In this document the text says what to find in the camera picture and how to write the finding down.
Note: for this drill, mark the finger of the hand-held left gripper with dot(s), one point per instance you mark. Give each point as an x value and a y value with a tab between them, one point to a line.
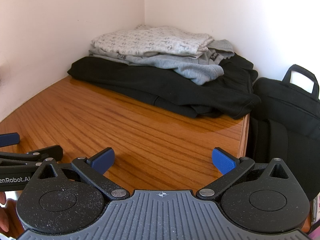
8	140
50	152

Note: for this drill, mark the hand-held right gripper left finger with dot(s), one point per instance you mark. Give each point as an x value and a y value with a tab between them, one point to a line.
103	161

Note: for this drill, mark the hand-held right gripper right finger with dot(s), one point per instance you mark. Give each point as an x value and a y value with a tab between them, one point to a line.
223	162

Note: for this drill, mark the white checker-print garment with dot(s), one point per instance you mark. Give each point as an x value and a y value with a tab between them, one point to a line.
150	41

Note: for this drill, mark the person's left hand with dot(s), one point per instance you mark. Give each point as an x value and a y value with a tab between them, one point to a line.
3	212

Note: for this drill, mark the black bag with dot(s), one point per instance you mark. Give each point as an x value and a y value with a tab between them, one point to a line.
285	117

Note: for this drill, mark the black cloth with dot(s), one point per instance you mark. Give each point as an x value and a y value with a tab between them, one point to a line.
162	87

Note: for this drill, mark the white printed packet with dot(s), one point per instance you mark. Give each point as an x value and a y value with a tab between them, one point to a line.
316	210

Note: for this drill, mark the grey printed folded cloth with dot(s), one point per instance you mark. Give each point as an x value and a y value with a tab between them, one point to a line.
175	62

